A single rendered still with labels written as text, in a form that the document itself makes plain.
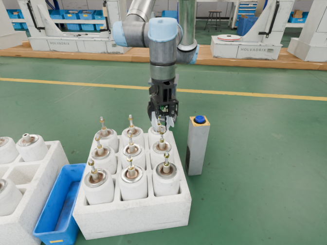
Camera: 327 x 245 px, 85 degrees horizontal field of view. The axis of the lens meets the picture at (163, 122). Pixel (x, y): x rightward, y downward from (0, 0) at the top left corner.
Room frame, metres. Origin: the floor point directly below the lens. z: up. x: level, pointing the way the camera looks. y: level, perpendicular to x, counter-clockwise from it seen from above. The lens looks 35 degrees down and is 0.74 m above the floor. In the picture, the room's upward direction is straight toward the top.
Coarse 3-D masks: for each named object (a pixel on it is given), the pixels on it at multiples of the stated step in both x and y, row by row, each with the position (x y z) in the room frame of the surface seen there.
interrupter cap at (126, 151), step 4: (136, 144) 0.55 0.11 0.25; (124, 148) 0.53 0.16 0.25; (128, 148) 0.53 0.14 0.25; (136, 148) 0.53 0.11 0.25; (140, 148) 0.53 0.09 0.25; (124, 152) 0.50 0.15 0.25; (128, 152) 0.51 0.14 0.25; (132, 152) 0.51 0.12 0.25; (136, 152) 0.50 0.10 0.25; (140, 152) 0.50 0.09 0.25; (132, 156) 0.48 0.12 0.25
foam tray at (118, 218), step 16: (144, 144) 0.69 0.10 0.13; (176, 160) 0.53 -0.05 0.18; (112, 176) 0.45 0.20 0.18; (80, 192) 0.38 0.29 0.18; (80, 208) 0.32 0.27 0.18; (96, 208) 0.32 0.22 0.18; (112, 208) 0.32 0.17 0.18; (128, 208) 0.32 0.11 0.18; (144, 208) 0.33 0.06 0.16; (160, 208) 0.34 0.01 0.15; (176, 208) 0.35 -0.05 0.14; (80, 224) 0.30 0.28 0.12; (96, 224) 0.31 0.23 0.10; (112, 224) 0.31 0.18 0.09; (128, 224) 0.32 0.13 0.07; (144, 224) 0.33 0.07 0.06; (160, 224) 0.34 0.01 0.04; (176, 224) 0.35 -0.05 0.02
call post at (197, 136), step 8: (192, 128) 0.61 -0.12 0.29; (200, 128) 0.60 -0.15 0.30; (208, 128) 0.60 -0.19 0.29; (192, 136) 0.60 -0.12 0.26; (200, 136) 0.60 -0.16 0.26; (192, 144) 0.59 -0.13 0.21; (200, 144) 0.60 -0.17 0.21; (192, 152) 0.59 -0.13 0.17; (200, 152) 0.60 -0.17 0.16; (192, 160) 0.60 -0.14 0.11; (200, 160) 0.60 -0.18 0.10; (192, 168) 0.60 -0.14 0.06; (200, 168) 0.60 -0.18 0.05
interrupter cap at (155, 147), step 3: (165, 141) 0.57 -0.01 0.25; (153, 144) 0.55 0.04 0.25; (156, 144) 0.55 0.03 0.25; (165, 144) 0.55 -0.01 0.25; (168, 144) 0.55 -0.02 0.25; (153, 147) 0.53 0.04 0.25; (156, 147) 0.53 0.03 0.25; (165, 147) 0.53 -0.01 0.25; (168, 147) 0.53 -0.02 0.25; (153, 150) 0.52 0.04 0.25; (156, 150) 0.51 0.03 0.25; (159, 150) 0.52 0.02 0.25; (162, 150) 0.52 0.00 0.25; (165, 150) 0.51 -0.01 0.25; (168, 150) 0.51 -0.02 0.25; (159, 153) 0.50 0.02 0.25; (162, 153) 0.50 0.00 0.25
